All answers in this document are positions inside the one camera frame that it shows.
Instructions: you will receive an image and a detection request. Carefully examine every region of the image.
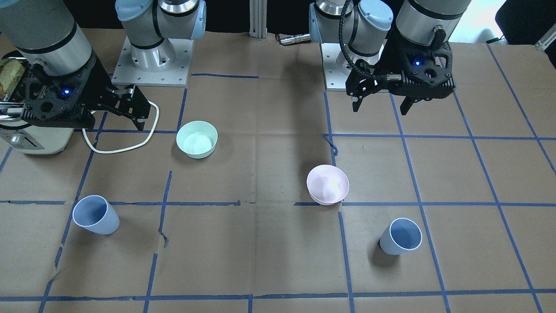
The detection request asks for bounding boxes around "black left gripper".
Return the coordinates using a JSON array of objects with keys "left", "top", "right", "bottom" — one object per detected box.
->
[{"left": 345, "top": 28, "right": 457, "bottom": 116}]

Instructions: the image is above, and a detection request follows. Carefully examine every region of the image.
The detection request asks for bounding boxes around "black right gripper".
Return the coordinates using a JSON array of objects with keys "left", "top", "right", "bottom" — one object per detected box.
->
[{"left": 20, "top": 55, "right": 151, "bottom": 131}]

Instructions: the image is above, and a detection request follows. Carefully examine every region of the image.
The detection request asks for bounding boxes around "blue cup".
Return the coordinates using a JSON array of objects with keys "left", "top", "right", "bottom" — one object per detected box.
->
[
  {"left": 72, "top": 195, "right": 120, "bottom": 235},
  {"left": 379, "top": 217, "right": 423, "bottom": 255}
]

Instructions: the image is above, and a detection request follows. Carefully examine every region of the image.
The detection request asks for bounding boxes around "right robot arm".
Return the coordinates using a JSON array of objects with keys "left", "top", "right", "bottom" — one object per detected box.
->
[{"left": 1, "top": 0, "right": 207, "bottom": 130}]

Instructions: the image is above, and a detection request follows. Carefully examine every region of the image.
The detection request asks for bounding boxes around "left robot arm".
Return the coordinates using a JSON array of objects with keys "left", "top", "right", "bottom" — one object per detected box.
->
[{"left": 308, "top": 0, "right": 470, "bottom": 115}]

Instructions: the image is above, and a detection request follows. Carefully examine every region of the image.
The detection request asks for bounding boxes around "mint green bowl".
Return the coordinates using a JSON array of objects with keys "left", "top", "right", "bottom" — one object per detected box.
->
[{"left": 175, "top": 120, "right": 218, "bottom": 159}]

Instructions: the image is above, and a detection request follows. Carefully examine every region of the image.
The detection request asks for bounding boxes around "pink bowl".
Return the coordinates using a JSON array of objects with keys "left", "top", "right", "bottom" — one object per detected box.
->
[{"left": 306, "top": 164, "right": 350, "bottom": 206}]

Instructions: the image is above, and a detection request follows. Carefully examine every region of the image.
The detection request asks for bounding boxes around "cream toaster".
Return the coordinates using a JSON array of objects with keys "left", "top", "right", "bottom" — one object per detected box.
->
[{"left": 1, "top": 50, "right": 73, "bottom": 155}]

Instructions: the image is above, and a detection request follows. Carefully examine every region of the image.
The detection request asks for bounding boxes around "toast slice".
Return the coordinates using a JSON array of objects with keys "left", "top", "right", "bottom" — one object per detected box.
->
[{"left": 0, "top": 59, "right": 25, "bottom": 95}]

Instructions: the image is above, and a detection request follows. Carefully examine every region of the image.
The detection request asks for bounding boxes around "white power cable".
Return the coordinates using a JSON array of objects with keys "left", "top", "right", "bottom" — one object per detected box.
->
[{"left": 82, "top": 100, "right": 159, "bottom": 154}]

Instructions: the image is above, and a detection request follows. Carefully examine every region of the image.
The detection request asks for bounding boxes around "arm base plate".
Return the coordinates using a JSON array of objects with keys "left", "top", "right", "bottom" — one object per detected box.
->
[
  {"left": 320, "top": 43, "right": 351, "bottom": 92},
  {"left": 112, "top": 38, "right": 194, "bottom": 87}
]

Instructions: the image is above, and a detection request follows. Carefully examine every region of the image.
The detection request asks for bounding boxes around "aluminium frame post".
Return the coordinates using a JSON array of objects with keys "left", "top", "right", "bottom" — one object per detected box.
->
[{"left": 248, "top": 0, "right": 268, "bottom": 41}]

